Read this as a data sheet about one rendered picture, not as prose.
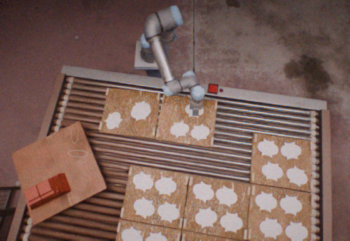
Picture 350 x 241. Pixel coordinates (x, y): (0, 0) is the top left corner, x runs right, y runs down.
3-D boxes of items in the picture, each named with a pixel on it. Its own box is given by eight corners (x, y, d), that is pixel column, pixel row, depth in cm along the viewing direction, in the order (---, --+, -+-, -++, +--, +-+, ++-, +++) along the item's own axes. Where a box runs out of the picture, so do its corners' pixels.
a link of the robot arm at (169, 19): (153, 34, 191) (154, 9, 137) (170, 27, 192) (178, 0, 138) (159, 49, 192) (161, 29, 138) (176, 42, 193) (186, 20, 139)
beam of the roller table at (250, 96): (66, 68, 203) (62, 64, 197) (322, 103, 190) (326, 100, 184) (63, 77, 200) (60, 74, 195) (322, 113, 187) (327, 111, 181)
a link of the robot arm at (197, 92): (201, 82, 145) (207, 95, 143) (199, 88, 156) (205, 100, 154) (189, 87, 145) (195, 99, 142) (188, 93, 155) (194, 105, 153)
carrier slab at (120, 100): (108, 88, 190) (107, 87, 188) (160, 93, 188) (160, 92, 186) (99, 132, 180) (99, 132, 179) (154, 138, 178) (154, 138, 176)
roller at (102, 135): (55, 125, 187) (52, 123, 182) (315, 165, 175) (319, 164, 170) (54, 132, 186) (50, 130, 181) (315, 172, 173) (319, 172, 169)
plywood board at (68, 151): (12, 153, 167) (10, 153, 165) (80, 121, 172) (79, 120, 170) (34, 225, 154) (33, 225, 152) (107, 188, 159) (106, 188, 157)
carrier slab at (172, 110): (163, 94, 187) (163, 93, 186) (217, 102, 185) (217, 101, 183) (155, 139, 178) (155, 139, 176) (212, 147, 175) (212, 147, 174)
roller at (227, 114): (66, 89, 195) (63, 87, 191) (315, 125, 183) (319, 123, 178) (64, 95, 194) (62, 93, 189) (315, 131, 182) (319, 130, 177)
